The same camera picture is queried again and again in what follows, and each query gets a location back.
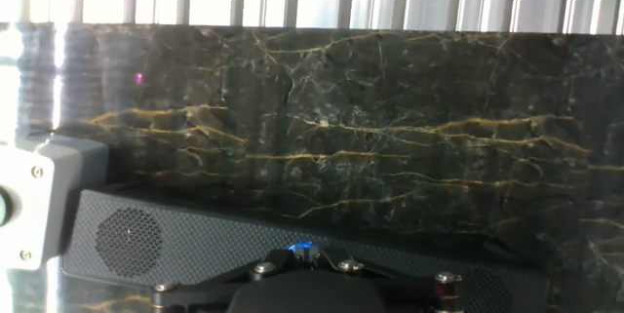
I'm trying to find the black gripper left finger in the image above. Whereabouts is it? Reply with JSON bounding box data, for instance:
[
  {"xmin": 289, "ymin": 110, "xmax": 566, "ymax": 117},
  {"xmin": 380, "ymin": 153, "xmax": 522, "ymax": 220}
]
[{"xmin": 149, "ymin": 247, "xmax": 303, "ymax": 313}]

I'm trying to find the black speaker bar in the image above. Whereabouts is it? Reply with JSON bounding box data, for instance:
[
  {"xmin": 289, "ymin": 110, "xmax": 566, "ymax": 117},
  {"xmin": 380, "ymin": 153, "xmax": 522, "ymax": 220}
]
[{"xmin": 60, "ymin": 188, "xmax": 552, "ymax": 313}]

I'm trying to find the white box with green button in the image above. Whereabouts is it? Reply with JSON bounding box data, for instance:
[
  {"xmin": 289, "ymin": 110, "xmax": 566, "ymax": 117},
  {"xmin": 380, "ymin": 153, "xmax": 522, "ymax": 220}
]
[{"xmin": 0, "ymin": 135, "xmax": 111, "ymax": 273}]

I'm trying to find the black marble pattern mat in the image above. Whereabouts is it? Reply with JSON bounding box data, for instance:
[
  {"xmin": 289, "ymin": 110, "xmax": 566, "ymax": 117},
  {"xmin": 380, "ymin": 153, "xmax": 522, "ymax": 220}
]
[{"xmin": 0, "ymin": 20, "xmax": 624, "ymax": 313}]

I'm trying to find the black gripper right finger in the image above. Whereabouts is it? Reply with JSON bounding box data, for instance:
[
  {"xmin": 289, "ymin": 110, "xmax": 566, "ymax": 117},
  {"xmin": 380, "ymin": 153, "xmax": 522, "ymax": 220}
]
[{"xmin": 316, "ymin": 247, "xmax": 465, "ymax": 313}]

